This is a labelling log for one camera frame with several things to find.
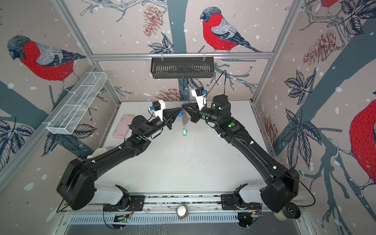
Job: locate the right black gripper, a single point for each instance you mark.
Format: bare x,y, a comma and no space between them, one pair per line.
195,112

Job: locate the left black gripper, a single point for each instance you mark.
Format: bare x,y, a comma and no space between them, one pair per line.
167,117

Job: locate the green tagged key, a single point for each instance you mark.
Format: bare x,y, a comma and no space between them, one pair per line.
184,132

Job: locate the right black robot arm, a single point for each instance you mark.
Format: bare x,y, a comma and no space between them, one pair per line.
282,184

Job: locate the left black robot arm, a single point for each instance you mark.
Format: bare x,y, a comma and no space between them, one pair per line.
77,185

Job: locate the black hanging basket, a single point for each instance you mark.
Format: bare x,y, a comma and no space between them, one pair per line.
182,67

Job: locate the pink plastic case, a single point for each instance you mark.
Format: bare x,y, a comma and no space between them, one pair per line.
122,128

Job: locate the small round lamp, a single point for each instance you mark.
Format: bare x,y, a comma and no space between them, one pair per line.
182,211

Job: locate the white tape roll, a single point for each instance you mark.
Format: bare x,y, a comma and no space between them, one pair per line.
290,211

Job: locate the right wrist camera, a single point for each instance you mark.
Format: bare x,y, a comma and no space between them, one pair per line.
200,94

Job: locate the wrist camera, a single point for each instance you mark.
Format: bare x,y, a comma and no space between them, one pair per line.
200,94
157,108

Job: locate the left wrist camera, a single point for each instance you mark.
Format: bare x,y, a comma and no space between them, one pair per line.
157,108

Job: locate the horizontal aluminium frame bar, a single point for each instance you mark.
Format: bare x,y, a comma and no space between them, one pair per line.
140,56

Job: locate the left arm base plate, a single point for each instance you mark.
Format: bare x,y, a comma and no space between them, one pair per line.
131,203

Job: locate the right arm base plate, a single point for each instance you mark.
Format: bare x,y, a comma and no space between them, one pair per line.
230,202

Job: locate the white wire mesh shelf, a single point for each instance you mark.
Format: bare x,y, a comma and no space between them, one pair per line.
79,101

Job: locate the white slotted cable duct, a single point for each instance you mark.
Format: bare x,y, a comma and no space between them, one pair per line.
151,219

